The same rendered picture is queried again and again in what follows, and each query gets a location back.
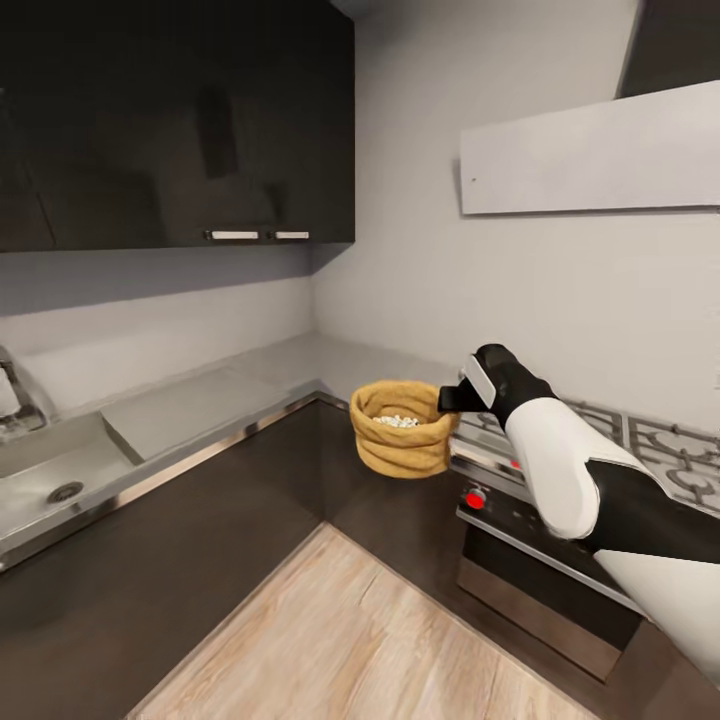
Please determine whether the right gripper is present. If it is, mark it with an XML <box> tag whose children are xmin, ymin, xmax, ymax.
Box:
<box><xmin>439</xmin><ymin>381</ymin><xmax>491</xmax><ymax>414</ymax></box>

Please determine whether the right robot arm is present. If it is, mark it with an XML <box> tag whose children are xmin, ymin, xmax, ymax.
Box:
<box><xmin>439</xmin><ymin>343</ymin><xmax>720</xmax><ymax>691</ymax></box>

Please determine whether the popcorn bag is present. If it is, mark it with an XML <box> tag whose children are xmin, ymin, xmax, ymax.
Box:
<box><xmin>349</xmin><ymin>380</ymin><xmax>461</xmax><ymax>479</ymax></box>

